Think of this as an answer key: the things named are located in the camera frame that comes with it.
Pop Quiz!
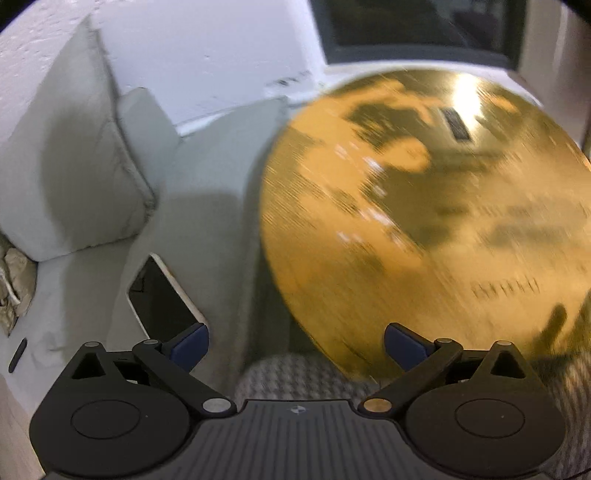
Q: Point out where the gold round box lid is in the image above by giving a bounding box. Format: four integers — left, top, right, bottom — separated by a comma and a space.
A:
259, 69, 590, 380

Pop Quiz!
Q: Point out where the white-cased smartphone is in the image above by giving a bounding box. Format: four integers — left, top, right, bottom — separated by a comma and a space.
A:
126, 253, 206, 342

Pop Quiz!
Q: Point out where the houndstooth trouser knee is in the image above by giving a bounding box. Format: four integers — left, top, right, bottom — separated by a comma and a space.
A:
534, 351, 591, 479
233, 353, 382, 408

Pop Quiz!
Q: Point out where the grey seat cushion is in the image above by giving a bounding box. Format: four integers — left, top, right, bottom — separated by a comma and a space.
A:
120, 97, 290, 365

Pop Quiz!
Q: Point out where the right houndstooth trouser knee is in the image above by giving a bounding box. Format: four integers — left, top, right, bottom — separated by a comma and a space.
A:
534, 351, 591, 479

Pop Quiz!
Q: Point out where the beige crumpled cloth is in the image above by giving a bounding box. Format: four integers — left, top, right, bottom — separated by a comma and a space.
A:
0, 234, 37, 336

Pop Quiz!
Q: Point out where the grey back cushion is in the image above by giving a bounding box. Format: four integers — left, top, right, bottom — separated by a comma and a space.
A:
1, 20, 154, 262

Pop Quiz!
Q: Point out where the dark framed window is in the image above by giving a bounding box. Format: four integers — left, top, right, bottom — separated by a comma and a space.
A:
310, 0, 527, 69

